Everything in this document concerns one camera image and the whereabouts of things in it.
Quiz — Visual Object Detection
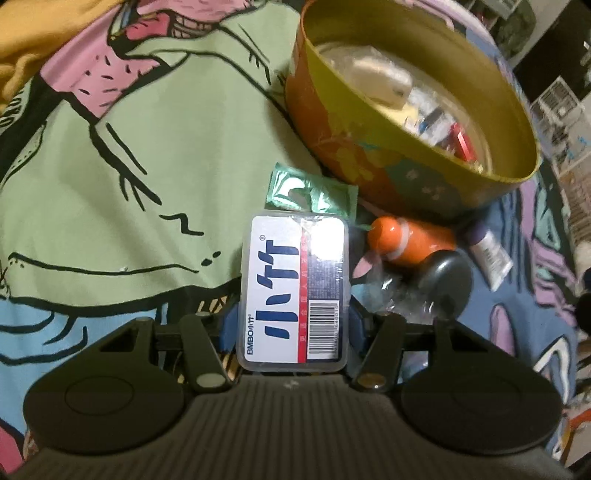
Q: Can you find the green foil sachet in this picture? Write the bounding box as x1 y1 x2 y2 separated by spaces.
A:
266 163 359 222

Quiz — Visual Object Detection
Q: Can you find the white tube purple cap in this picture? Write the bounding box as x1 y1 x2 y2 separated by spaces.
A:
466 221 513 292

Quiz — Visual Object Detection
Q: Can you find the white soap packet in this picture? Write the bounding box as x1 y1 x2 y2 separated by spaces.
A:
342 56 414 110

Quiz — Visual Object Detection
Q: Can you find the yellow fleece blanket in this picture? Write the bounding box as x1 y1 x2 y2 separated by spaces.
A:
0 0 118 109

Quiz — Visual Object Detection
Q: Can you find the round gold tin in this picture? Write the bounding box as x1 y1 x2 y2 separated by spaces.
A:
286 1 541 221

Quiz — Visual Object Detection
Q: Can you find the green jacket hanging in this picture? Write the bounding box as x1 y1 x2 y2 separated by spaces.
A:
491 0 537 59

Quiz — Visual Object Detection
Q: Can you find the orange tube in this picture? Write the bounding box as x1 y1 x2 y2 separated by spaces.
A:
368 216 457 267

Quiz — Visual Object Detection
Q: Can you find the white wire pet cage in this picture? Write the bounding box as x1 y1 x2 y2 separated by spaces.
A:
531 77 590 244

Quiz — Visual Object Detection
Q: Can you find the red clear lighter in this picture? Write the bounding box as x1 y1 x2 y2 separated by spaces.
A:
448 123 478 164

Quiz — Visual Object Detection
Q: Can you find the white blue plastic box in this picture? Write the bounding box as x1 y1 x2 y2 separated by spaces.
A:
236 211 351 373

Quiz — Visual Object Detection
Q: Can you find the black round case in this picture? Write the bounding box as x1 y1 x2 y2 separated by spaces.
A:
415 250 473 320

